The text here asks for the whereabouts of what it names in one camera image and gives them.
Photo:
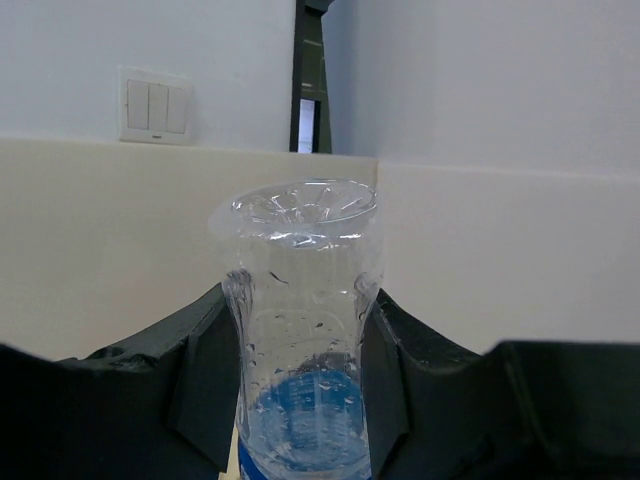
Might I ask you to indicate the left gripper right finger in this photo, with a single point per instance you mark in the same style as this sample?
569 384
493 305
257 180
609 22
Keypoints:
523 410

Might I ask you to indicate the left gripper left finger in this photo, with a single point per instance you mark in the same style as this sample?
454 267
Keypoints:
159 404

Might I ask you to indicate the blue label white cap bottle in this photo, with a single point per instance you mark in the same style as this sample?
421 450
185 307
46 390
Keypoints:
302 266

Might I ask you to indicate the white wall light switch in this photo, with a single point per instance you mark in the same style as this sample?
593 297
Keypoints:
154 108

